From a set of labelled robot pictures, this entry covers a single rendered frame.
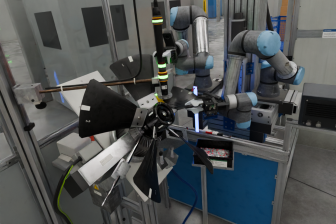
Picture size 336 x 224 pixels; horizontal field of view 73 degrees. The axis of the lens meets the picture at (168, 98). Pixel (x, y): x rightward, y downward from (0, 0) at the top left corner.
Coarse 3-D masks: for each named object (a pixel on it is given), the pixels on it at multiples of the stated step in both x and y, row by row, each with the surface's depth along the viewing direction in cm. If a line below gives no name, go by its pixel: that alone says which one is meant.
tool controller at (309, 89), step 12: (312, 84) 109; (324, 84) 107; (312, 96) 103; (324, 96) 101; (300, 108) 110; (312, 108) 106; (324, 108) 104; (300, 120) 114; (312, 120) 110; (324, 120) 107
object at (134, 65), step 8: (136, 56) 115; (144, 56) 116; (112, 64) 112; (128, 64) 113; (136, 64) 113; (144, 64) 114; (152, 64) 115; (120, 72) 111; (128, 72) 112; (136, 72) 112; (144, 72) 112; (152, 72) 113; (128, 80) 111; (128, 88) 110; (136, 88) 110; (144, 88) 109; (152, 88) 109; (136, 96) 109
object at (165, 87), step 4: (156, 0) 93; (156, 4) 94; (152, 8) 94; (156, 8) 93; (152, 12) 95; (156, 12) 94; (160, 12) 95; (160, 84) 107; (164, 84) 106; (160, 88) 108; (164, 88) 107; (164, 92) 108; (164, 100) 110
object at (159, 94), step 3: (153, 78) 106; (156, 78) 105; (153, 81) 105; (156, 81) 106; (153, 84) 105; (156, 84) 106; (159, 84) 106; (156, 87) 107; (159, 87) 107; (156, 90) 107; (159, 90) 107; (159, 93) 108; (168, 93) 110; (171, 93) 110; (159, 96) 108; (162, 96) 107; (165, 96) 107; (168, 96) 107; (171, 96) 109
